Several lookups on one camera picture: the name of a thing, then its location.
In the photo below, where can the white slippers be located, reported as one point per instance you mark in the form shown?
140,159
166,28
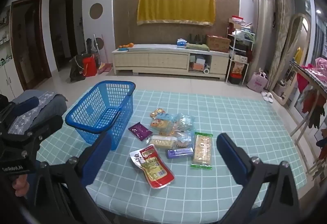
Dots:
267,96

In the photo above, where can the green-edged cracker packet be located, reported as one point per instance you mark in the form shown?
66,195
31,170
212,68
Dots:
202,150

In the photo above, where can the plate of oranges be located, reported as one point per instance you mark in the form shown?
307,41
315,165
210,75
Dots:
126,46

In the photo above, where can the red bag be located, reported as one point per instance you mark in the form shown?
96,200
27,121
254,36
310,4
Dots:
89,65

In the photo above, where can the wooden drying rack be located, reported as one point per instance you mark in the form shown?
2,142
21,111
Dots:
304,124

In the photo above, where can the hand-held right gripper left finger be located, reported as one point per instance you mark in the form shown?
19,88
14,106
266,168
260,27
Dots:
98,156

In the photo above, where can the pink bag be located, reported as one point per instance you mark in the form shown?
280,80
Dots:
260,81

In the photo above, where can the patterned curtain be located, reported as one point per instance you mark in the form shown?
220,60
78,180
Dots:
279,22

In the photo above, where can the tall standing air conditioner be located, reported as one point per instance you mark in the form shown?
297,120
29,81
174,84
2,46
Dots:
263,27

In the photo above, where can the pink garment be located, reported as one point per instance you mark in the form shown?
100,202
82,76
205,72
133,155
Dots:
320,65

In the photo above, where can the orange chips packet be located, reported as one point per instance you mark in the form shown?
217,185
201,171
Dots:
161,124

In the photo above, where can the broom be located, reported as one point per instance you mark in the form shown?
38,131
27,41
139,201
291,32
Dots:
104,65

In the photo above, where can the purple gum pack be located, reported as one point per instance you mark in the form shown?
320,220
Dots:
180,152

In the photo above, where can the grey chair cushion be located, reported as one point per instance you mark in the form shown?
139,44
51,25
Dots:
40,109

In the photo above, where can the white paper roll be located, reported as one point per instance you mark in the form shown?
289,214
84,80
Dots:
206,70

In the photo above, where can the red and yellow snack packet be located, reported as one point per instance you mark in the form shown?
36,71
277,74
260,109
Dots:
152,166

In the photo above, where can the white metal rack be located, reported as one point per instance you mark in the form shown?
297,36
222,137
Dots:
240,55

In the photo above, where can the round brown wall plate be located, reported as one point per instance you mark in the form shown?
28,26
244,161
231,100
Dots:
96,11

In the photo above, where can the dark bag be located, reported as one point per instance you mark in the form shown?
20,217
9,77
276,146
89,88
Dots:
76,69

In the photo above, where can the cream TV cabinet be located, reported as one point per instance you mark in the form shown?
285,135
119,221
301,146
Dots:
153,60

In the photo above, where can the person's left hand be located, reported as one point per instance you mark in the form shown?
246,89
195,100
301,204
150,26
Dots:
19,185

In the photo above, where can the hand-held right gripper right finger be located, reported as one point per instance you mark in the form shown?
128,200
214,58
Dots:
230,157

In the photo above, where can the red chips packet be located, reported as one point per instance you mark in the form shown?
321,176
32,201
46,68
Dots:
157,112

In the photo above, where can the clear blue snack bag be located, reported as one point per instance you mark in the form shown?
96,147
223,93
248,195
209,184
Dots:
184,124

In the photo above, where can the blue tissue box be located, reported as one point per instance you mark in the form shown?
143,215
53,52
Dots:
182,42

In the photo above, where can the dark wooden door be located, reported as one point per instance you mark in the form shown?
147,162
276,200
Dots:
28,40

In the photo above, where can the mop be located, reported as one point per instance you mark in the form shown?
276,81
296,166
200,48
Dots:
95,45

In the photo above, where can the clear cracker packet white label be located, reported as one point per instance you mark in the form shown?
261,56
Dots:
162,141

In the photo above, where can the red garment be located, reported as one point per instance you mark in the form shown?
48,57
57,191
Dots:
302,82

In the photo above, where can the teal checked tablecloth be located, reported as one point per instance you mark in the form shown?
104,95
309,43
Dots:
178,196

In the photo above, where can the green folded cloth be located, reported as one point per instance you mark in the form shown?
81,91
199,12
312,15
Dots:
197,46

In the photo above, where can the dark purple snack packet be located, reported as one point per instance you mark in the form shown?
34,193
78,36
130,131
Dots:
140,131

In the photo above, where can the brown cardboard box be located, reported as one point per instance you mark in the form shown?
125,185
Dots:
218,43

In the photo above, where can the yellow cloth cover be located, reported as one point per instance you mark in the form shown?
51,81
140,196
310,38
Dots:
176,4

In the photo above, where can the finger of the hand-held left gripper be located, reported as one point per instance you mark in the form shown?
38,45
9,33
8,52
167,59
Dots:
48,125
25,107

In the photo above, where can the arched standing mirror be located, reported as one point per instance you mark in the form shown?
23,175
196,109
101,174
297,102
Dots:
293,60

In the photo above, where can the blue plastic basket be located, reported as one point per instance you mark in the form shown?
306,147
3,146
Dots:
102,111

